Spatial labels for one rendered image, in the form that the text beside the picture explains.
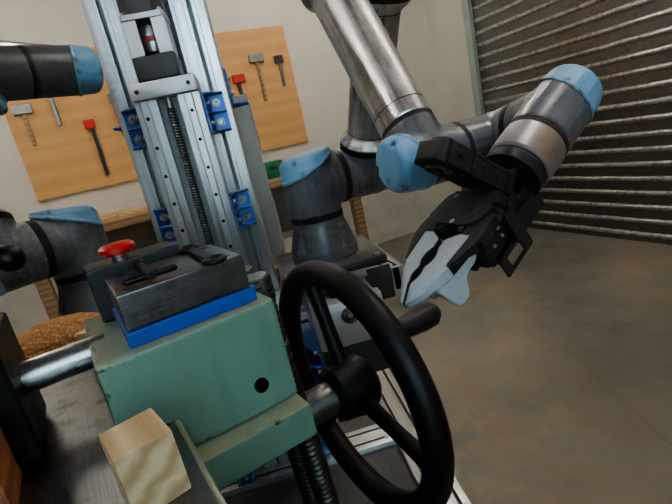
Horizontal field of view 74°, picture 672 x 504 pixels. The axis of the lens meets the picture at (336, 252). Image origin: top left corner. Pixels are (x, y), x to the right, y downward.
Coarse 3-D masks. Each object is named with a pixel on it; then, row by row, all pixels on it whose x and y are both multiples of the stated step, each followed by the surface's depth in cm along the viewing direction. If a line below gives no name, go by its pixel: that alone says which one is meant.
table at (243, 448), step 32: (64, 384) 43; (96, 384) 42; (64, 416) 37; (96, 416) 36; (256, 416) 37; (288, 416) 36; (64, 448) 33; (96, 448) 32; (192, 448) 29; (224, 448) 34; (256, 448) 35; (288, 448) 36; (32, 480) 30; (64, 480) 29; (96, 480) 28; (192, 480) 26; (224, 480) 34
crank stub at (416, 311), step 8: (424, 304) 42; (432, 304) 42; (408, 312) 42; (416, 312) 41; (424, 312) 41; (432, 312) 42; (440, 312) 43; (400, 320) 41; (408, 320) 41; (416, 320) 41; (424, 320) 41; (432, 320) 42; (408, 328) 40; (416, 328) 41; (424, 328) 41
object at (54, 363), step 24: (0, 336) 31; (96, 336) 36; (0, 360) 29; (24, 360) 34; (48, 360) 34; (72, 360) 34; (0, 384) 29; (24, 384) 33; (48, 384) 34; (0, 408) 29; (24, 408) 31; (24, 432) 30; (24, 456) 30
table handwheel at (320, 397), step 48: (288, 288) 51; (336, 288) 41; (288, 336) 58; (336, 336) 48; (384, 336) 37; (336, 384) 46; (432, 384) 37; (336, 432) 57; (432, 432) 36; (384, 480) 51; (432, 480) 38
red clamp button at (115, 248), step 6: (126, 240) 39; (102, 246) 39; (108, 246) 38; (114, 246) 38; (120, 246) 38; (126, 246) 38; (132, 246) 39; (102, 252) 38; (108, 252) 38; (114, 252) 38; (120, 252) 39; (126, 252) 39
